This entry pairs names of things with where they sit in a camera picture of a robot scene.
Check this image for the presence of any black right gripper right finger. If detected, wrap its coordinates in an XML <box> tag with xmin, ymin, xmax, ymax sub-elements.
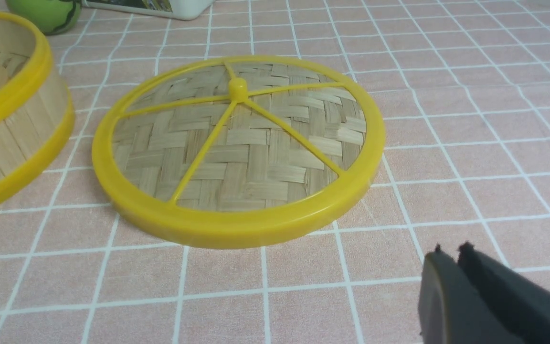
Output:
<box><xmin>457</xmin><ymin>242</ymin><xmax>550</xmax><ymax>344</ymax></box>

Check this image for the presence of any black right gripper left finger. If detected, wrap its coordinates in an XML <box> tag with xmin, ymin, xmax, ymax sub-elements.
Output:
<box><xmin>418</xmin><ymin>245</ymin><xmax>538</xmax><ymax>344</ymax></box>

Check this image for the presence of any yellow bamboo steamer lid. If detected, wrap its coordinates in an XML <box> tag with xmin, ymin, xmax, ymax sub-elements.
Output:
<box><xmin>92</xmin><ymin>56</ymin><xmax>386</xmax><ymax>249</ymax></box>

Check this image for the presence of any yellow bamboo steamer basket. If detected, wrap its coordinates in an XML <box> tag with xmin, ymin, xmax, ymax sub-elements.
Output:
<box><xmin>0</xmin><ymin>12</ymin><xmax>75</xmax><ymax>204</ymax></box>

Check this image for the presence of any green white plastic storage box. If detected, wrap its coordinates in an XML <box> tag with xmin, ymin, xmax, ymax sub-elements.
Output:
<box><xmin>82</xmin><ymin>0</ymin><xmax>215</xmax><ymax>21</ymax></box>

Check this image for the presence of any green toy watermelon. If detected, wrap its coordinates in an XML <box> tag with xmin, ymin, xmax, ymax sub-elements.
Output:
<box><xmin>6</xmin><ymin>0</ymin><xmax>82</xmax><ymax>35</ymax></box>

